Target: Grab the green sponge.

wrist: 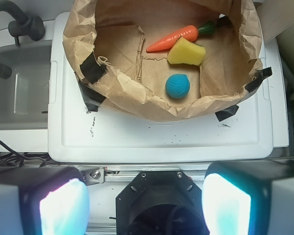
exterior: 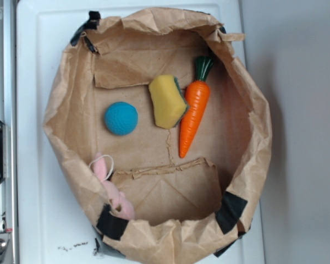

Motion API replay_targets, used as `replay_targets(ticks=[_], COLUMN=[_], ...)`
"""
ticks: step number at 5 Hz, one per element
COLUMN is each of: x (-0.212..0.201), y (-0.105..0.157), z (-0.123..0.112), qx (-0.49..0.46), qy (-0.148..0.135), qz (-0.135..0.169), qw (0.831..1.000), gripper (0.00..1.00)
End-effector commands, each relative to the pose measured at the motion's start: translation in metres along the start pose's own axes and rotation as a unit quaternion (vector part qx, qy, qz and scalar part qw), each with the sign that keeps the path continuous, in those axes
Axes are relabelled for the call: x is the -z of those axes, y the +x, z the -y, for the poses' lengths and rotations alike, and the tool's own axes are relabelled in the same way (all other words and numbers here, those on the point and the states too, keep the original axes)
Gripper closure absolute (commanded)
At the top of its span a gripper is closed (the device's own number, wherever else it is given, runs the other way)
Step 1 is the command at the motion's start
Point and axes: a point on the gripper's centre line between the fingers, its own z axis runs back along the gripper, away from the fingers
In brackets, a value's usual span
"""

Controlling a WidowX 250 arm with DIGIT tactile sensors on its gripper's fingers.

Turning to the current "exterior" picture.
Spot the yellow green sponge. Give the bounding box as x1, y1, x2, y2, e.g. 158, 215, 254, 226
148, 74, 189, 129

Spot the brown paper bag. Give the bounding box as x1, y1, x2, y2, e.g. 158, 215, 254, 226
43, 8, 272, 263

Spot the blue textured ball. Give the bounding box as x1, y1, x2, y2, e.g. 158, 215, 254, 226
104, 102, 138, 136

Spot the orange toy carrot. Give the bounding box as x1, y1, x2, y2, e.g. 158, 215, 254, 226
179, 56, 213, 158

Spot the pink plush toy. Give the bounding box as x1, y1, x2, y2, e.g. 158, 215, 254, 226
89, 152, 135, 221

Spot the aluminium frame rail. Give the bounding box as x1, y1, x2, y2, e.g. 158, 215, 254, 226
0, 1, 19, 263

